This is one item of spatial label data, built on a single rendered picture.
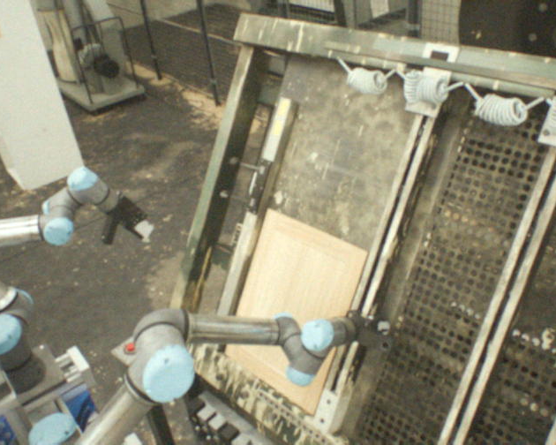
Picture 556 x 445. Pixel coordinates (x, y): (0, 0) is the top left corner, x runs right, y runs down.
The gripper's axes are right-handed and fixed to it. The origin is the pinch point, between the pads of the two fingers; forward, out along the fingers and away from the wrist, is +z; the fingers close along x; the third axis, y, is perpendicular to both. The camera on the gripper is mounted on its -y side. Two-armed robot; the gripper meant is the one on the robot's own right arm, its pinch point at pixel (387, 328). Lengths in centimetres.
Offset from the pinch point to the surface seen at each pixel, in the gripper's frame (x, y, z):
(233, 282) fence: 12, 62, -2
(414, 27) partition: -132, 140, 180
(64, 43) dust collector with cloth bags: -64, 602, 188
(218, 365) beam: 42, 57, -3
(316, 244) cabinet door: -14.2, 34.3, 0.1
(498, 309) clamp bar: -19.6, -28.6, -3.7
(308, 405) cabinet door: 36.0, 17.8, 0.4
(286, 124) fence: -49, 61, -1
